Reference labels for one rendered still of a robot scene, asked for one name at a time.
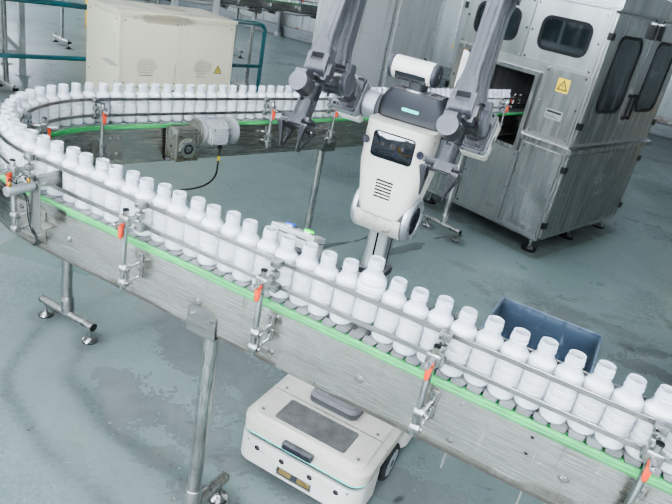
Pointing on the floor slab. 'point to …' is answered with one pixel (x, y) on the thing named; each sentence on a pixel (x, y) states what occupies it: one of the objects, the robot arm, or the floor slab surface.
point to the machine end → (567, 112)
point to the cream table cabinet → (157, 45)
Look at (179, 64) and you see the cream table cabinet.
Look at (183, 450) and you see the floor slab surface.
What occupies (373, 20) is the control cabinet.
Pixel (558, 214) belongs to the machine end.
